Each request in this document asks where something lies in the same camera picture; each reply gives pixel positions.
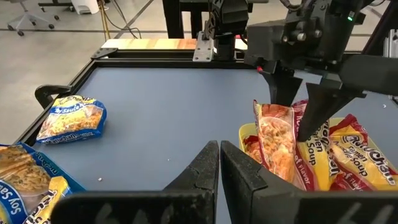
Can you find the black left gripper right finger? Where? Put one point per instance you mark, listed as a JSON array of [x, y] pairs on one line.
[[280, 208]]

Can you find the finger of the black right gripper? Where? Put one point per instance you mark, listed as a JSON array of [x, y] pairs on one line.
[[283, 87], [326, 102]]

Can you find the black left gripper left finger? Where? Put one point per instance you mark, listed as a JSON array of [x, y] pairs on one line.
[[155, 208]]

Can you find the red beef ramen pack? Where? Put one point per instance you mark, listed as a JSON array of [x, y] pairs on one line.
[[252, 149], [363, 155], [276, 140], [317, 155]]

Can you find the blue soy sauce ramen pack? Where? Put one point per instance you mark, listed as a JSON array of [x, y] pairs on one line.
[[46, 202], [21, 174], [71, 121]]

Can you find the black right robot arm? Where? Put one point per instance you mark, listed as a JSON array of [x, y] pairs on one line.
[[231, 15]]

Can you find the yellow plastic bin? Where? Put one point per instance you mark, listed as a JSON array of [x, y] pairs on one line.
[[245, 130]]

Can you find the silver aluminium extrusion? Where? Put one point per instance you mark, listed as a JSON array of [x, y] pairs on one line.
[[391, 43]]

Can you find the silver metal plate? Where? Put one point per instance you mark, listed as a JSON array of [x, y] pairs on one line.
[[203, 49]]

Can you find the white floor container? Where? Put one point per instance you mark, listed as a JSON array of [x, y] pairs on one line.
[[85, 6]]

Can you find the grey office chair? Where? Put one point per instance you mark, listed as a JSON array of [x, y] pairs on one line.
[[28, 17]]

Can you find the black rig frame post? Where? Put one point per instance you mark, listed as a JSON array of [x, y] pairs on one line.
[[172, 18]]

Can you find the black corner bracket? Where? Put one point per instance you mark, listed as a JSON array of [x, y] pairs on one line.
[[104, 53]]

